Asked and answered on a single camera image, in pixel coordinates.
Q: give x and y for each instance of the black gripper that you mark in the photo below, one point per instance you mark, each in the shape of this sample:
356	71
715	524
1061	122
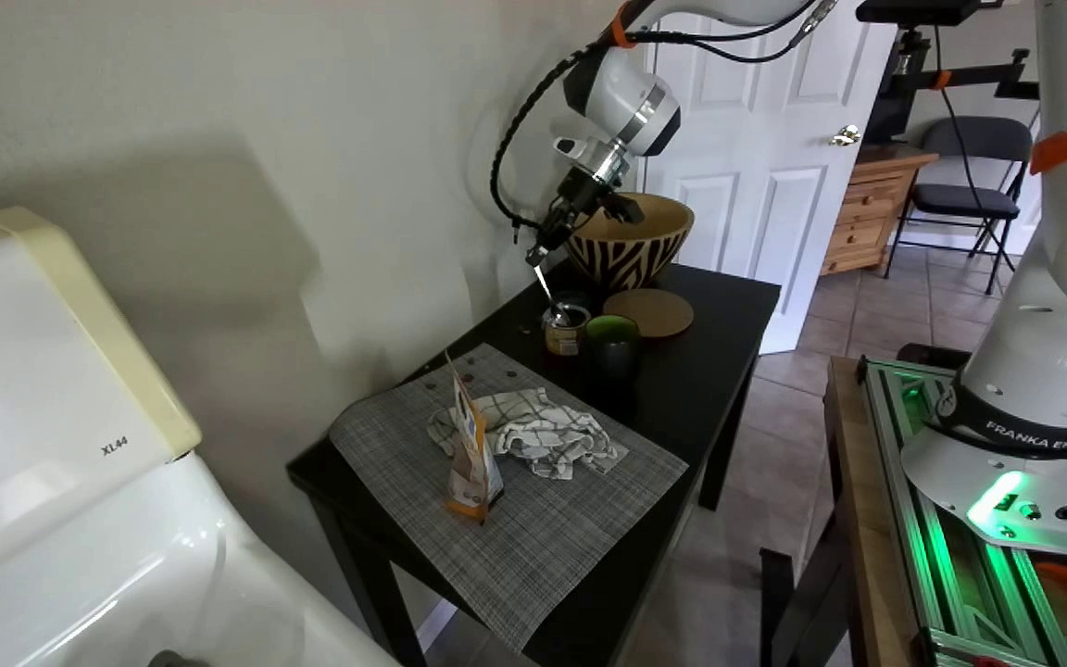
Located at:
594	204

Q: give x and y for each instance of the silver metal spoon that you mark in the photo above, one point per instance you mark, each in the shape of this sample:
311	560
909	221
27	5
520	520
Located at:
546	284

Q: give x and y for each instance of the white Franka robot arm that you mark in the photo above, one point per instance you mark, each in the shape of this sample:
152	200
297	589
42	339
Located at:
1052	320

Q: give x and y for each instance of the dark green cup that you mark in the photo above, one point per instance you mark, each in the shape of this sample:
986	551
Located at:
609	352

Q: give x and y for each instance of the wooden zebra pattern bowl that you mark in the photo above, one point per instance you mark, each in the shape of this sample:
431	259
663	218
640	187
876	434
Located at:
640	259

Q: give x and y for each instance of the round wooden coaster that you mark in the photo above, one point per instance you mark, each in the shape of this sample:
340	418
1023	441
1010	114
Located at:
658	314

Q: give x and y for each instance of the black table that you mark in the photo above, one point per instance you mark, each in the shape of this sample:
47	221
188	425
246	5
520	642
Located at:
695	372

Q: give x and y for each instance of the white panel door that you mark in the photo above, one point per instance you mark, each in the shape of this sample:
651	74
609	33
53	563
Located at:
756	236

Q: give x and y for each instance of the white checkered cloth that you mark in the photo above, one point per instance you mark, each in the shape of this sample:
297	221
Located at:
546	437

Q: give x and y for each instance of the gray woven placemat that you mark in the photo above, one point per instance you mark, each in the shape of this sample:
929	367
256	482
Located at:
558	530

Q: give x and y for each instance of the silver door knob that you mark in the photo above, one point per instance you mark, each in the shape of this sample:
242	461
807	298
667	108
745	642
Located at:
846	135

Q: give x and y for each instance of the wooden dresser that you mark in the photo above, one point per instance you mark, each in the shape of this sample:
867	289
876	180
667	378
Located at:
867	209

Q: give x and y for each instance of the wooden workbench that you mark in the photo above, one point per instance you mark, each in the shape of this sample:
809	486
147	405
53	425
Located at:
861	520

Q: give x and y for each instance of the black folding chair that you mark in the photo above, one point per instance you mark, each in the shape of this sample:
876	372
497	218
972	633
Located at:
972	197

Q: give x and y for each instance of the white stove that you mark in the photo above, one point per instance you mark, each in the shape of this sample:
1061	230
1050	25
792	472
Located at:
38	408

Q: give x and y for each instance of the black camera stand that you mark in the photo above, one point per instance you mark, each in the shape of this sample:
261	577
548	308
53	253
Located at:
889	88

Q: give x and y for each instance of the green lit aluminium frame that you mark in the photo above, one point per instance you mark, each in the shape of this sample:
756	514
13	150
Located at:
955	595

